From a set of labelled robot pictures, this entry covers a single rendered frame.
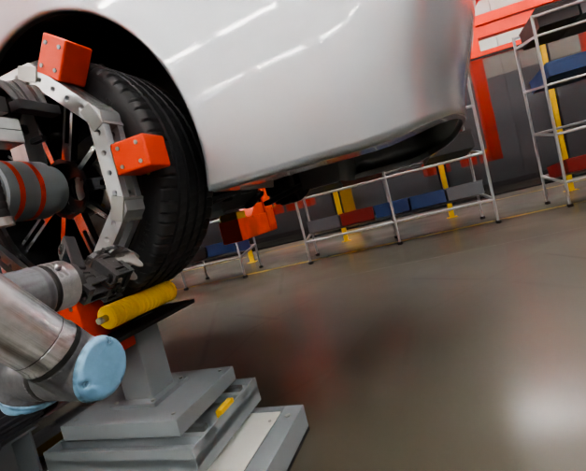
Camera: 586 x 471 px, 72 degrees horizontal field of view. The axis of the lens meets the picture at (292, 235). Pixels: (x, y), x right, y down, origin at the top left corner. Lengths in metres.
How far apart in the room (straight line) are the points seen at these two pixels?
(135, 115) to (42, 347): 0.60
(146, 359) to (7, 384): 0.55
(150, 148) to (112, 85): 0.22
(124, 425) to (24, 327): 0.67
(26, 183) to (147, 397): 0.65
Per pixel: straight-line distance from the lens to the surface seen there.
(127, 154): 0.95
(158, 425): 1.16
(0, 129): 0.93
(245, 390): 1.31
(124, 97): 1.07
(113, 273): 0.88
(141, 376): 1.27
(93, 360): 0.65
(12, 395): 0.79
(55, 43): 1.10
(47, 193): 1.11
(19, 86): 1.01
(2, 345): 0.62
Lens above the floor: 0.65
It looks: 4 degrees down
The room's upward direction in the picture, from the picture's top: 14 degrees counter-clockwise
